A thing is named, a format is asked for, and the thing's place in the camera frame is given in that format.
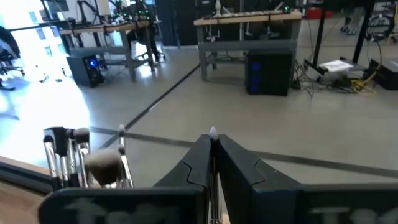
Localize thick makeup brush silver ferrule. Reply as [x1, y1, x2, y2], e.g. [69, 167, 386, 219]
[83, 149, 124, 189]

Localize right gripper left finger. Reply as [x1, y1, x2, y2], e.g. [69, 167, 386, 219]
[39, 134, 213, 224]

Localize clear acrylic brush organizer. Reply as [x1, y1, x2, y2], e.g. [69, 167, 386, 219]
[43, 155, 135, 190]

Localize red box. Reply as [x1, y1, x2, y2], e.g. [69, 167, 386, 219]
[306, 6, 333, 20]

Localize black office chair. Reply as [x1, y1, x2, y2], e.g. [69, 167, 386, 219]
[0, 25, 25, 91]

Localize makeup brush with pale head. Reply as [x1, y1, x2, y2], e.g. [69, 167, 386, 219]
[208, 126, 224, 224]

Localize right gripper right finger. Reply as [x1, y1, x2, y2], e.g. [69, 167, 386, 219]
[216, 134, 398, 224]

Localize black equipment case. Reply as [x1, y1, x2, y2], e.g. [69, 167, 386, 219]
[368, 58, 398, 91]

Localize makeup brush with black head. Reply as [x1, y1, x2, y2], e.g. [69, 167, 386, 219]
[52, 126, 74, 189]

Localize black aluminium table frame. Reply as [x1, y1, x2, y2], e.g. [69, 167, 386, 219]
[0, 160, 54, 194]

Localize yellow floor cable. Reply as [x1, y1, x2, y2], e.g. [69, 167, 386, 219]
[351, 70, 379, 95]

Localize computer tower with blue light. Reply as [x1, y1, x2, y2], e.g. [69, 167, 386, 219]
[66, 54, 106, 88]

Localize person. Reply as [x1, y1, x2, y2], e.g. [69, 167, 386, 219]
[126, 26, 162, 65]

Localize wooden workbench grey legs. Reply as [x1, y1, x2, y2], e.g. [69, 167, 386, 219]
[58, 20, 162, 82]
[193, 8, 303, 82]

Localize large black computer tower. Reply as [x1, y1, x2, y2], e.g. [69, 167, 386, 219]
[244, 49, 294, 96]

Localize white paper stack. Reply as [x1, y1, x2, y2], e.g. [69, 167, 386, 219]
[318, 59, 355, 73]

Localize black post stand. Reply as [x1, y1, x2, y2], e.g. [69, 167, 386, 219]
[303, 0, 377, 76]

